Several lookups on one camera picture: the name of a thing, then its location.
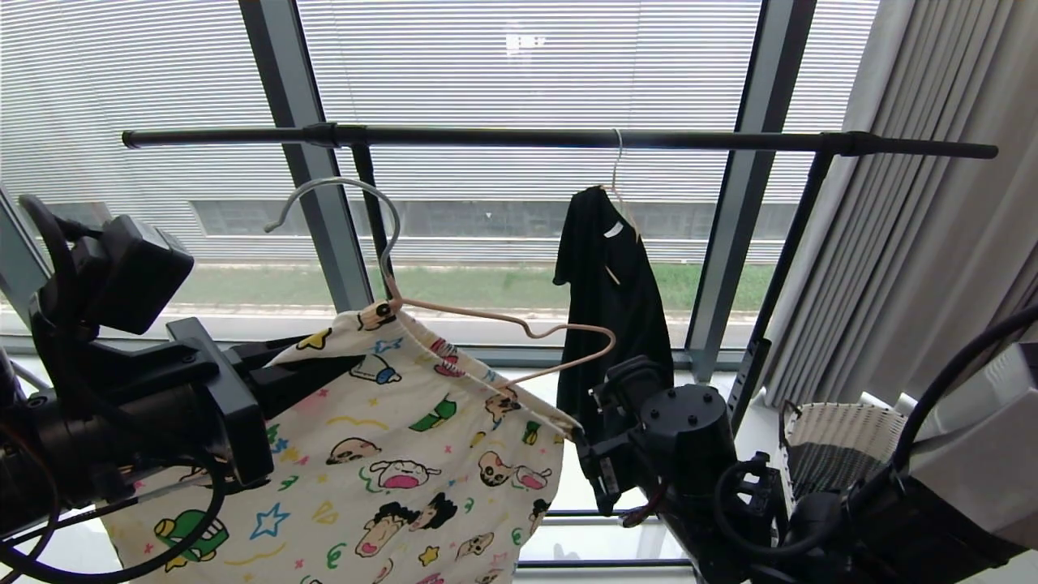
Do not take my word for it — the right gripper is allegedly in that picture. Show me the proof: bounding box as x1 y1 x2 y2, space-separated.
577 423 651 517

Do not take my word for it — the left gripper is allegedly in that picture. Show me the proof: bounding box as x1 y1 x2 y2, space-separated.
32 318 366 505

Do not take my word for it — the cream printed garment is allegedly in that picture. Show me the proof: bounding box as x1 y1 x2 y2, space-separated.
101 302 581 584

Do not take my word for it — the pink clothes hanger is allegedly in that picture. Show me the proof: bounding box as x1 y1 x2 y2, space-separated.
600 130 641 285
264 177 617 390

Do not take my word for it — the black garment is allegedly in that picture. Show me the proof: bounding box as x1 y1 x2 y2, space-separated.
553 187 676 496

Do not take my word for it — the white laundry basket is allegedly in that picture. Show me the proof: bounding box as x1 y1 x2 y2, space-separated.
778 401 909 500

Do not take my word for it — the black clothes rack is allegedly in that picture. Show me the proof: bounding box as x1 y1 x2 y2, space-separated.
122 123 1000 569

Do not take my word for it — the window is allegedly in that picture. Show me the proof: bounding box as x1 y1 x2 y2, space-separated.
0 0 881 374

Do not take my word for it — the beige curtain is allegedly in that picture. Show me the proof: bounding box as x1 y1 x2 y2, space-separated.
762 0 1038 410

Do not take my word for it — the black cable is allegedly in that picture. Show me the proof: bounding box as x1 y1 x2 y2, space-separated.
714 461 820 560
18 195 86 325
0 454 229 584
890 304 1038 487

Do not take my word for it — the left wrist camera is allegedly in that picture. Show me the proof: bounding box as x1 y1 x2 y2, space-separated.
36 215 195 335

